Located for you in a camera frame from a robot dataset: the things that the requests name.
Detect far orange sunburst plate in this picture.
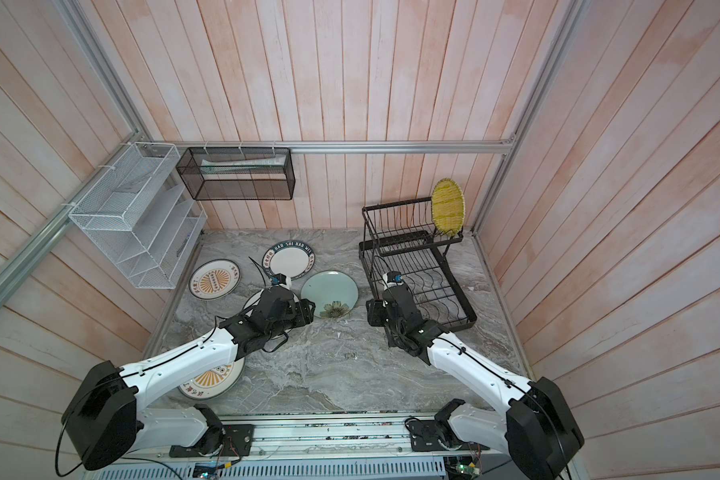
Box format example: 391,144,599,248
189,259,241,300

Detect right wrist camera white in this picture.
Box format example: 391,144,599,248
382,271,404,290

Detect black mesh wall basket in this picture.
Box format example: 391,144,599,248
176,146,296,201

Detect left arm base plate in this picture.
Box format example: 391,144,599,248
169,424,255,458

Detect orange sunburst plate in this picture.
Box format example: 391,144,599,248
189,259,241,300
178,359,245,400

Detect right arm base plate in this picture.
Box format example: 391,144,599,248
403,417,488,452

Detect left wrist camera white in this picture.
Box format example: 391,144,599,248
269,273,292,290

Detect white wire mesh shelf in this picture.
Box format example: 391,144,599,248
69,142,207,290

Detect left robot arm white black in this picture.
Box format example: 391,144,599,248
61,284,316,471

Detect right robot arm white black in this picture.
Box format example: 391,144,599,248
368,271,585,479

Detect left aluminium frame bar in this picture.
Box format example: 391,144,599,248
0,130,145,309

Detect white plate green lettered rim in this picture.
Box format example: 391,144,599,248
261,240,316,280

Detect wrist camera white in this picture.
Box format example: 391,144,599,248
382,271,404,290
269,273,292,290

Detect black two-tier dish rack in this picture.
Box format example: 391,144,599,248
359,197,477,332

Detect mint green flower plate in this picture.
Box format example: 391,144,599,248
301,271,359,319

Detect horizontal aluminium frame bar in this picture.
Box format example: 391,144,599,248
172,140,514,155

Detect right aluminium frame post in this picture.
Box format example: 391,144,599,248
471,1,591,235

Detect white plate dark rim characters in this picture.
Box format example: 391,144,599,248
241,288,277,315

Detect aluminium mounting rail base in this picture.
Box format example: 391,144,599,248
83,413,524,479

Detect yellow woven round plate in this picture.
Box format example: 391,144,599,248
431,178,466,237

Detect near orange sunburst plate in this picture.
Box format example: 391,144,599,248
178,359,245,400

